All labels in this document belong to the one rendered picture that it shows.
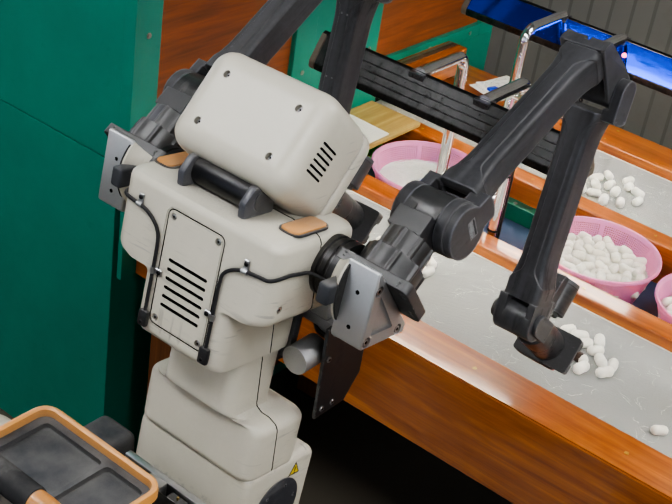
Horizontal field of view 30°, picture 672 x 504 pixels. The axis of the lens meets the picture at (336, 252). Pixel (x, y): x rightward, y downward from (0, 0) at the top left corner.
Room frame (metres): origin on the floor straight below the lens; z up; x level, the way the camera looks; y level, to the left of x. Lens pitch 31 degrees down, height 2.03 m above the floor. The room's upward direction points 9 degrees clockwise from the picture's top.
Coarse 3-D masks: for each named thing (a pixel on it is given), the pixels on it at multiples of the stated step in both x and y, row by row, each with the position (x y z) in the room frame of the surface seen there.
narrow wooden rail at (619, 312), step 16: (368, 176) 2.47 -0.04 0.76; (368, 192) 2.41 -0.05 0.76; (384, 192) 2.40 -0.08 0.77; (480, 240) 2.26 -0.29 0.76; (496, 240) 2.27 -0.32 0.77; (496, 256) 2.22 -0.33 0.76; (512, 256) 2.22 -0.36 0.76; (560, 272) 2.19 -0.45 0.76; (592, 288) 2.14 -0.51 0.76; (592, 304) 2.10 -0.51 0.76; (608, 304) 2.09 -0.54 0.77; (624, 304) 2.10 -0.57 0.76; (624, 320) 2.06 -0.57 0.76; (640, 320) 2.05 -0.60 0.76; (656, 320) 2.06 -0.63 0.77; (640, 336) 2.03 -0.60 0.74; (656, 336) 2.02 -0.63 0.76
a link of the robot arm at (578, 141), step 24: (624, 96) 1.71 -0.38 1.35; (576, 120) 1.72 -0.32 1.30; (600, 120) 1.71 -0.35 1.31; (624, 120) 1.73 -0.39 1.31; (576, 144) 1.71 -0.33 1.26; (552, 168) 1.71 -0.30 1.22; (576, 168) 1.70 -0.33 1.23; (552, 192) 1.69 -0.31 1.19; (576, 192) 1.70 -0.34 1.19; (552, 216) 1.68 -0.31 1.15; (528, 240) 1.68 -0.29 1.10; (552, 240) 1.67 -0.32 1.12; (528, 264) 1.67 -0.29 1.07; (552, 264) 1.67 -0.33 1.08; (528, 288) 1.65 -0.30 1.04; (552, 288) 1.67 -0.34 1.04; (504, 312) 1.65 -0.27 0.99; (528, 312) 1.63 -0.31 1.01; (528, 336) 1.62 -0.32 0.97
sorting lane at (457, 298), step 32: (352, 192) 2.43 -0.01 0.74; (384, 224) 2.31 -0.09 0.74; (480, 256) 2.24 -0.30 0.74; (448, 288) 2.10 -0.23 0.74; (480, 288) 2.12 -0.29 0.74; (448, 320) 1.98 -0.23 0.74; (480, 320) 2.00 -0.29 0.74; (576, 320) 2.06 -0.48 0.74; (608, 320) 2.07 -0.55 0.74; (480, 352) 1.89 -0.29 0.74; (512, 352) 1.91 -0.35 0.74; (608, 352) 1.96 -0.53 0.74; (640, 352) 1.98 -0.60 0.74; (544, 384) 1.83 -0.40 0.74; (576, 384) 1.84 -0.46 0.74; (608, 384) 1.86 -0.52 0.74; (640, 384) 1.88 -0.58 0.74; (608, 416) 1.76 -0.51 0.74; (640, 416) 1.78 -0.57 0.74
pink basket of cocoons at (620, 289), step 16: (592, 224) 2.43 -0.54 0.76; (608, 224) 2.43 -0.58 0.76; (624, 240) 2.40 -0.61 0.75; (640, 240) 2.38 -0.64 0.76; (640, 256) 2.36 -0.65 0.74; (656, 256) 2.32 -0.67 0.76; (576, 272) 2.19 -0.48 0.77; (656, 272) 2.24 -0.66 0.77; (608, 288) 2.18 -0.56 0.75; (624, 288) 2.19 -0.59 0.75; (640, 288) 2.22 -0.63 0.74
